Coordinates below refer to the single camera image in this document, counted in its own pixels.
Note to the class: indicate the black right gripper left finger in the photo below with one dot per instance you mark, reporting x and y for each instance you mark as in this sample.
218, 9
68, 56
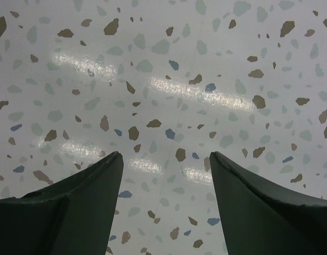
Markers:
72, 216

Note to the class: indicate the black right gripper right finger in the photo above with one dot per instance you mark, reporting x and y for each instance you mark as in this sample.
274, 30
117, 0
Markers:
261, 217

